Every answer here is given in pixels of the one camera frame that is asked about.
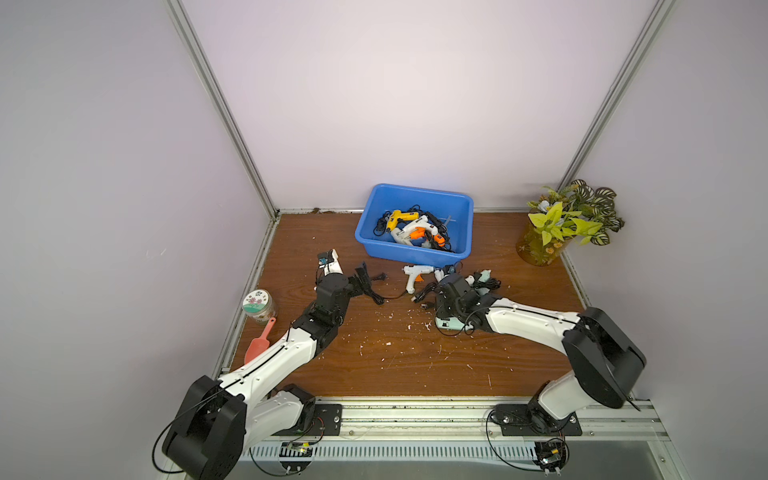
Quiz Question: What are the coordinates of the mint glue gun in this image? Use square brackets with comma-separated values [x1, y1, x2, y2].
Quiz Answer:
[434, 317, 475, 337]
[468, 269, 501, 295]

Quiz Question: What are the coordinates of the small white glue gun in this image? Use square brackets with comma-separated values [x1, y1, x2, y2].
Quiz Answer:
[403, 265, 445, 294]

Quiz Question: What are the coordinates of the white glue gun red switch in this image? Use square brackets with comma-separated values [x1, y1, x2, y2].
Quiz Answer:
[392, 215, 442, 245]

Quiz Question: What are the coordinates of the yellow glue gun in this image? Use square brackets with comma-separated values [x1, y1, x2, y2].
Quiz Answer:
[385, 210, 420, 232]

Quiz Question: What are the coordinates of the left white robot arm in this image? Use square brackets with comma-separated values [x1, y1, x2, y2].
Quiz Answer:
[151, 273, 370, 479]

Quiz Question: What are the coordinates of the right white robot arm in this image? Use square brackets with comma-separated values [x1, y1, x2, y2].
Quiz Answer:
[436, 274, 647, 432]

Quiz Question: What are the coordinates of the blue plastic storage box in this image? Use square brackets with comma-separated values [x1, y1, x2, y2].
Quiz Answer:
[355, 184, 474, 267]

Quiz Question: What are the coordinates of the glass jar floral lid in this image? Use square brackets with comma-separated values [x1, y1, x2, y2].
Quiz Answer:
[242, 289, 277, 324]

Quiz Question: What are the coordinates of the pink plastic scoop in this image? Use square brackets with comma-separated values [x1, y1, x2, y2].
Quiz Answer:
[244, 317, 277, 364]

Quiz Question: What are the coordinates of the potted green plant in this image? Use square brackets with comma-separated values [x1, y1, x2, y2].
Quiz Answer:
[516, 179, 625, 267]

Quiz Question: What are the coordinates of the black power plug cable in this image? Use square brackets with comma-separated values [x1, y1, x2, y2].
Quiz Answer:
[353, 262, 415, 306]

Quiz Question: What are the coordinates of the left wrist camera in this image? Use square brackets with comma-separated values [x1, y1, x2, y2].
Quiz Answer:
[317, 249, 343, 276]

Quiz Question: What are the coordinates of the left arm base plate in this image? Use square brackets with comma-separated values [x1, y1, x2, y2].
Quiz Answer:
[283, 403, 344, 438]

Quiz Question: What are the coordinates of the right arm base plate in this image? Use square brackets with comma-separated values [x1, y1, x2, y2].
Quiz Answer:
[490, 404, 583, 437]

